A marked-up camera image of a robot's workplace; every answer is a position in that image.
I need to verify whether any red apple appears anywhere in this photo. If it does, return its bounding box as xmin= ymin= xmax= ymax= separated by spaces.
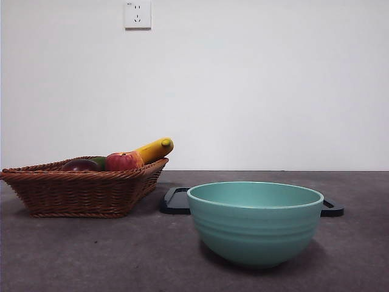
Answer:
xmin=105 ymin=151 xmax=145 ymax=172

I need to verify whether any yellow banana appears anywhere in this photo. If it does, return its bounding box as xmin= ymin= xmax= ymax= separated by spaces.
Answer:
xmin=133 ymin=137 xmax=174 ymax=165

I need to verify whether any brown wicker basket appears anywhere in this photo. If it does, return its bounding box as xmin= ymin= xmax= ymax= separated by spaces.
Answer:
xmin=0 ymin=156 xmax=170 ymax=218

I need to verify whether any green avocado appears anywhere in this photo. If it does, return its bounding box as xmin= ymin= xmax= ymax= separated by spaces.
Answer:
xmin=91 ymin=156 xmax=108 ymax=171

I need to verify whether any teal ribbed bowl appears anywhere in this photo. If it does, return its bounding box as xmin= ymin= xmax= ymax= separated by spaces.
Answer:
xmin=186 ymin=181 xmax=325 ymax=269

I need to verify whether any white wall socket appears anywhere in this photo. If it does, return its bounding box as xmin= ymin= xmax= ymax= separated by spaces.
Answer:
xmin=124 ymin=1 xmax=152 ymax=31

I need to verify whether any dark red plum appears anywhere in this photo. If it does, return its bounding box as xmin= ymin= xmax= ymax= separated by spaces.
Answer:
xmin=61 ymin=158 xmax=102 ymax=172

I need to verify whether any black rectangular tray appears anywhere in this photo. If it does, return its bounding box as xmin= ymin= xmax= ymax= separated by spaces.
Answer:
xmin=159 ymin=187 xmax=345 ymax=217

